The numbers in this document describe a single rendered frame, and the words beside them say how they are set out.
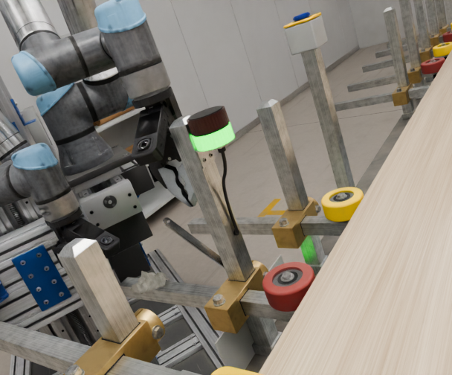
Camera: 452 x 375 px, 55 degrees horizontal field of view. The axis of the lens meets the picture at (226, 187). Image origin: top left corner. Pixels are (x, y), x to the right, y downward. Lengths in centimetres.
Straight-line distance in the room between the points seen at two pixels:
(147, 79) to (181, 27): 403
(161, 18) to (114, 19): 386
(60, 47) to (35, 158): 23
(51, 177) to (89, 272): 42
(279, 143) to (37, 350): 56
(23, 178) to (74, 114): 36
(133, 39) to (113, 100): 54
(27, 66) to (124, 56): 17
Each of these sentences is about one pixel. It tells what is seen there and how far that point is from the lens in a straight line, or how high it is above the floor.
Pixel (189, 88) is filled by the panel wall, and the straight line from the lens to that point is 461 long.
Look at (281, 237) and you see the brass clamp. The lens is 90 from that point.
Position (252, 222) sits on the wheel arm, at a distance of 97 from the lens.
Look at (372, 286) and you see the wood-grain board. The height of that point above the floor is 90.
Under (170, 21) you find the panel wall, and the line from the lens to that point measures 465.
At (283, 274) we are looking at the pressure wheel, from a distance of 67.
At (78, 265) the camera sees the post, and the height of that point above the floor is 109.
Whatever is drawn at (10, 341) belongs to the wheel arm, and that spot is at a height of 96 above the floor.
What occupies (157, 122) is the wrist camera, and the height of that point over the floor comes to 117.
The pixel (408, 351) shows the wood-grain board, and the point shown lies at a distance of 53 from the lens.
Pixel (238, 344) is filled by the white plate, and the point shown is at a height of 75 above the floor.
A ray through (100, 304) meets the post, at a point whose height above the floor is 103.
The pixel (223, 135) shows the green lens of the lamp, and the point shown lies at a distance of 62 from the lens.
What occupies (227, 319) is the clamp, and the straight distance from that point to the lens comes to 73.
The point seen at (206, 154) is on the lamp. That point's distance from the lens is 67.
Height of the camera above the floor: 128
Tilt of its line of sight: 20 degrees down
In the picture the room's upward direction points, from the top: 20 degrees counter-clockwise
